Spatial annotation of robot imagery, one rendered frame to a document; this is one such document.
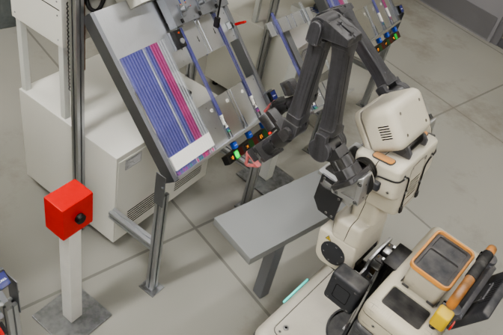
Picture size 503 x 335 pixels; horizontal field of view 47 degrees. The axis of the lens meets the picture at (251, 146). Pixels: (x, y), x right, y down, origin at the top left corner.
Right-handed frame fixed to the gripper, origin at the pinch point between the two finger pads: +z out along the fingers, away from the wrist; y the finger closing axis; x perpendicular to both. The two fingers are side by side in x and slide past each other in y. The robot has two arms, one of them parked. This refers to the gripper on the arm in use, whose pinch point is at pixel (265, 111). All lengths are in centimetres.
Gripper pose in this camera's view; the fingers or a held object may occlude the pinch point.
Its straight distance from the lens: 258.3
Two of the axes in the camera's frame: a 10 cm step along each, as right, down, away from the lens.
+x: 4.4, 8.8, 2.0
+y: -5.6, 4.4, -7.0
